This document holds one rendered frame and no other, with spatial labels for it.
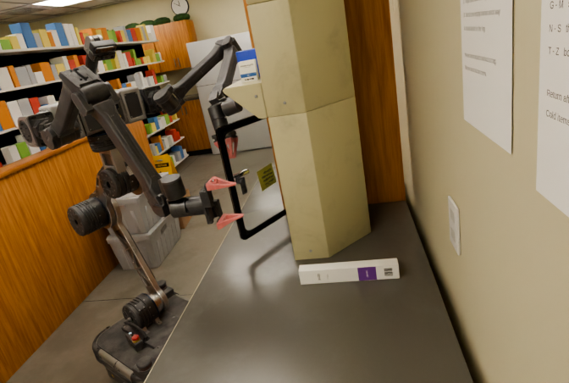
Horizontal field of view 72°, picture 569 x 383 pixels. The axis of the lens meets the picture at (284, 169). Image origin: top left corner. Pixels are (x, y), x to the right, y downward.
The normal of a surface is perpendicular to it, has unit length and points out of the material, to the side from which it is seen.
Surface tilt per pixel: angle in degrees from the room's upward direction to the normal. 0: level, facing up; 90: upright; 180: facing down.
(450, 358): 0
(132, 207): 96
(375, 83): 90
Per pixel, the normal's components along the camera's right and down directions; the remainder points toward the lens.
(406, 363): -0.18, -0.93
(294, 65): -0.14, 0.33
